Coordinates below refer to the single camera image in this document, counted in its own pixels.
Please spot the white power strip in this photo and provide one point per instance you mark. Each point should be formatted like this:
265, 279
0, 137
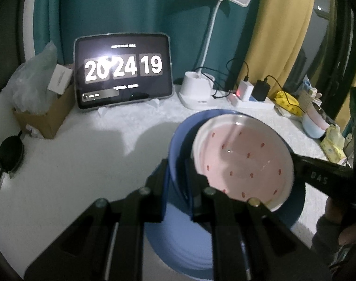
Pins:
254, 104

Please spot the white textured tablecloth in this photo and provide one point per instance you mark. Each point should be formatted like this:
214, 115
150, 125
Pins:
78, 158

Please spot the clear plastic bag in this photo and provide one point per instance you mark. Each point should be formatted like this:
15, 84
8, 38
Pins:
31, 87

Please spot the steel bowl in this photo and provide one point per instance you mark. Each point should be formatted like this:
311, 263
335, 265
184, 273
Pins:
324, 114

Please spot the person's right hand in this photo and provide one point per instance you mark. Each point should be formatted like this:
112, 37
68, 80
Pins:
353, 234

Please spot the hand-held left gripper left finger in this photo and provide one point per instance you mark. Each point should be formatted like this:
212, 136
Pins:
165, 187

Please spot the cardboard box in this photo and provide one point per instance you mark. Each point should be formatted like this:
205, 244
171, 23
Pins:
49, 117

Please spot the small white box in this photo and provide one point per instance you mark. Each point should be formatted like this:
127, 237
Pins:
59, 79

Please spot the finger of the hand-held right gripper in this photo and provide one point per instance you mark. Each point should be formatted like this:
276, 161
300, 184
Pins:
318, 175

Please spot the yellow curtain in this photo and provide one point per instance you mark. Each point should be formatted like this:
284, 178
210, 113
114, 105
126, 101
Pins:
283, 35

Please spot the blue ribbed plate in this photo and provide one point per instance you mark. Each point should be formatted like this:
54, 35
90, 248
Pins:
178, 240

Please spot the tablet showing clock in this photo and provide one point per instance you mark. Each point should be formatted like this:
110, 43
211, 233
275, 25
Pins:
122, 64

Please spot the black charger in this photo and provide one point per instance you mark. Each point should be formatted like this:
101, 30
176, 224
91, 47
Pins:
260, 90

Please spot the white woven basket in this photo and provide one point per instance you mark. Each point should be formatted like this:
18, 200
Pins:
308, 102

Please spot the yellow soft tissue pack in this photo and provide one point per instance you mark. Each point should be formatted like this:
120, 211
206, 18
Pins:
334, 136

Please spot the pale pink bowl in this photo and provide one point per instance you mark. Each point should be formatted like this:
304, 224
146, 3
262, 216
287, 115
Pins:
315, 120

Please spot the clear tablet stand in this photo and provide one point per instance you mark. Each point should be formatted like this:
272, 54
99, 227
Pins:
103, 111

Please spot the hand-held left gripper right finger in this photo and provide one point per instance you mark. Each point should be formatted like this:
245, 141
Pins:
189, 193

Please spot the blue snack packet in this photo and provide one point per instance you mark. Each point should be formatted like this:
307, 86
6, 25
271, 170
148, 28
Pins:
309, 86

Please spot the person's right forearm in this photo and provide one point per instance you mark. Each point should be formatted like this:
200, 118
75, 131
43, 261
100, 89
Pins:
324, 237

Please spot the yellow packet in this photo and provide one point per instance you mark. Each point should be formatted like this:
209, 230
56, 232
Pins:
289, 102

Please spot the white charger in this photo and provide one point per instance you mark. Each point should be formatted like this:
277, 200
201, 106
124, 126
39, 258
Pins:
245, 90

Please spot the light blue bowl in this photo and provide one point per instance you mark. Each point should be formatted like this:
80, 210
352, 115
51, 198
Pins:
311, 129

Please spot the white paper packet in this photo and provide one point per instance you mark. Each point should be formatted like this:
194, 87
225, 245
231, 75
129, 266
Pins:
280, 112

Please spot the white desk lamp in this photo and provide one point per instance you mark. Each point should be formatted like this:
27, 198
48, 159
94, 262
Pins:
195, 93

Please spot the pink strawberry print bowl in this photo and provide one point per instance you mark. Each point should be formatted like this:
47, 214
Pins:
242, 164

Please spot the teal curtain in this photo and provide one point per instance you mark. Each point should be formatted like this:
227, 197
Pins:
122, 5

